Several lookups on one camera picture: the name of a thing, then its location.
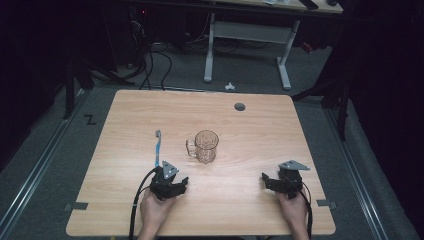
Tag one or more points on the black metal stand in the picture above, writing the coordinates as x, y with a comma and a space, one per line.
69, 90
342, 110

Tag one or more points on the metal floor rail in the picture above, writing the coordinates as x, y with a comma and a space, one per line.
40, 163
358, 180

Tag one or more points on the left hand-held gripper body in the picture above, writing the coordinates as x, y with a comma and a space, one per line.
161, 186

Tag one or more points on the clear glass mug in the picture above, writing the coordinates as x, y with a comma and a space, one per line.
206, 150

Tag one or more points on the grey round table grommet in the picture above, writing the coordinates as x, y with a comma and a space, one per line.
239, 107

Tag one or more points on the blue toothbrush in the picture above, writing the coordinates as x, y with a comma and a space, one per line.
158, 146

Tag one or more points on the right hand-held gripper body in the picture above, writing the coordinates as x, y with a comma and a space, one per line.
291, 181

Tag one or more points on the white scrap of paper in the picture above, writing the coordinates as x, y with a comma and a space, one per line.
229, 86

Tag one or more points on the person's left hand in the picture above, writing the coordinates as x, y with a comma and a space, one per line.
154, 210

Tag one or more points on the grey tape strip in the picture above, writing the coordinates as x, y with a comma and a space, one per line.
326, 203
77, 206

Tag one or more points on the white desk frame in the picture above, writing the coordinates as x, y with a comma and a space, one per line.
250, 31

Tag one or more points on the person's right hand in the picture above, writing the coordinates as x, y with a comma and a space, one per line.
294, 210

